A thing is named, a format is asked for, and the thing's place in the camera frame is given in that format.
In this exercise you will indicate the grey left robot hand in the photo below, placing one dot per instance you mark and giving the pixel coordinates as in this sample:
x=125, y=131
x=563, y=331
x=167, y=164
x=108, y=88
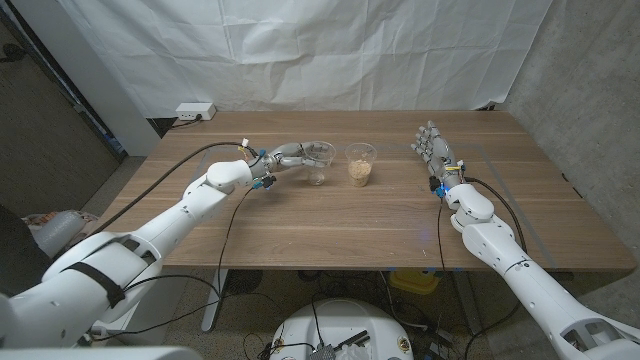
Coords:
x=282, y=157

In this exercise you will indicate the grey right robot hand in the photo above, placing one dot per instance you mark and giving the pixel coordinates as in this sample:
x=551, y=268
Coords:
x=442, y=157

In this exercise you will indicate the clear plastic cup green logo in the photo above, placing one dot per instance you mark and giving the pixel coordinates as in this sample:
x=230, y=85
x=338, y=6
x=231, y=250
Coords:
x=325, y=172

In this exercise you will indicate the brown sugar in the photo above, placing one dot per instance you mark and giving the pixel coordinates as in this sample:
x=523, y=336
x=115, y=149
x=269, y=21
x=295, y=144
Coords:
x=360, y=174

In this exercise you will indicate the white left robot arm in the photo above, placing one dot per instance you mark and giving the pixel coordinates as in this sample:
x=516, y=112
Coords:
x=165, y=225

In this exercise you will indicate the grey tape outline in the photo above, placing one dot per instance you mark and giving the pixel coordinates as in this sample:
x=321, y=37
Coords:
x=400, y=148

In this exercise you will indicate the white power strip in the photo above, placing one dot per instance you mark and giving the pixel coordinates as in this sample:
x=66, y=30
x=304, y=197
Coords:
x=195, y=110

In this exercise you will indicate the white wrinkled backdrop sheet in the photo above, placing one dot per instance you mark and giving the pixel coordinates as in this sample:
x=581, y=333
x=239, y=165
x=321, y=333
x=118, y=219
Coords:
x=300, y=50

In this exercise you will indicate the yellow plastic container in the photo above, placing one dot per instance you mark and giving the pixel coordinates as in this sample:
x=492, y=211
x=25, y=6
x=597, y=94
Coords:
x=412, y=282

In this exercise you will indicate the black round floor object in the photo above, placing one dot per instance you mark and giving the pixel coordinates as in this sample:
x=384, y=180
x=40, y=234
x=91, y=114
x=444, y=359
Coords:
x=242, y=281

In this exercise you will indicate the grey table leg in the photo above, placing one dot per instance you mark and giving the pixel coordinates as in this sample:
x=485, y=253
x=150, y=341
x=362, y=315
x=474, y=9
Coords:
x=467, y=305

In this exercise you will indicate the white table leg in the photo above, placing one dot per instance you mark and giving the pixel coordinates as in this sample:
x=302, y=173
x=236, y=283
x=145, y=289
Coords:
x=214, y=300

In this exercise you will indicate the white robot torso base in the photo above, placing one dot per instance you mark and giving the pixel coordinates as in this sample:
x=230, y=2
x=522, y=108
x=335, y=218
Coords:
x=340, y=320

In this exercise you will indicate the grey bubble wrap roll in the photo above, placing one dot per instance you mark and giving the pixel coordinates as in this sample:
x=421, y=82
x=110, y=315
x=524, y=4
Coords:
x=57, y=232

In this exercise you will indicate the person in dark clothes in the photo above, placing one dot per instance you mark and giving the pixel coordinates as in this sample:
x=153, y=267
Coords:
x=15, y=255

